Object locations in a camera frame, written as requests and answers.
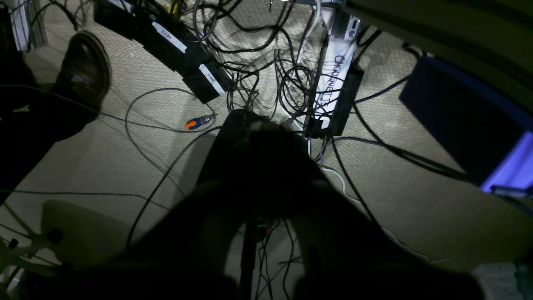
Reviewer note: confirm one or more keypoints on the dark blue box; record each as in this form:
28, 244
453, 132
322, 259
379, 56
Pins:
488, 135

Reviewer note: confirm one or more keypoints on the white labelled power strip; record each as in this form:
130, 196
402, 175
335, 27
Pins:
339, 78

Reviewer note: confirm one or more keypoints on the brown leather shoe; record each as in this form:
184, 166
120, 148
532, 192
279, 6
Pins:
85, 76

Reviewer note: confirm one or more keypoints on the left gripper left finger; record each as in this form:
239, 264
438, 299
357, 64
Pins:
205, 248

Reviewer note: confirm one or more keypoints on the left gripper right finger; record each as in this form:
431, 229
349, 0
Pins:
346, 256

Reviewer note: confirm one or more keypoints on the orange handled screwdriver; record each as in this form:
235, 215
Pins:
198, 122

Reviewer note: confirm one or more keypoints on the black labelled power strip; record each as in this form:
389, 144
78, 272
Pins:
168, 40

